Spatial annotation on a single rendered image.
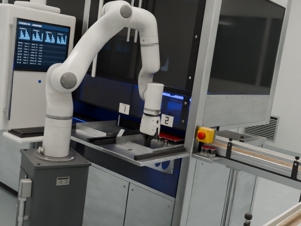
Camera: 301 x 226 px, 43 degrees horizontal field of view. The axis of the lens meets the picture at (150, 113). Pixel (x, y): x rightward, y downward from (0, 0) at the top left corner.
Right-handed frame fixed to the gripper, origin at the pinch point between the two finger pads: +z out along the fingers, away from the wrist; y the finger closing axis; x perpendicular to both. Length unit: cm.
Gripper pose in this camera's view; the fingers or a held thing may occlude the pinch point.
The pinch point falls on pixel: (147, 143)
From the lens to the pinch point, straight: 198.4
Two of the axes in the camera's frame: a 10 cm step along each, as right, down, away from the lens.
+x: -6.4, 0.4, -7.7
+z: -1.3, 9.8, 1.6
